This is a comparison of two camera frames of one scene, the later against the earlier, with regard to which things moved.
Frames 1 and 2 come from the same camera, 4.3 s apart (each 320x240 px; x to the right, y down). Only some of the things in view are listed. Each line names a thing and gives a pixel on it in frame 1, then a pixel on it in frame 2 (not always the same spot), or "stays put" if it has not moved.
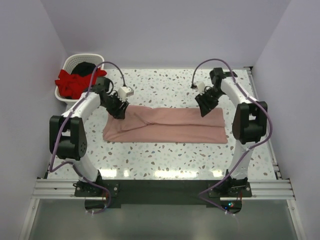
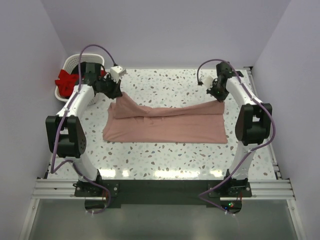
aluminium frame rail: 261,189 stays put
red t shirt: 73,86 stays put
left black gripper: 116,106 -> 113,88
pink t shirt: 141,124 stays put
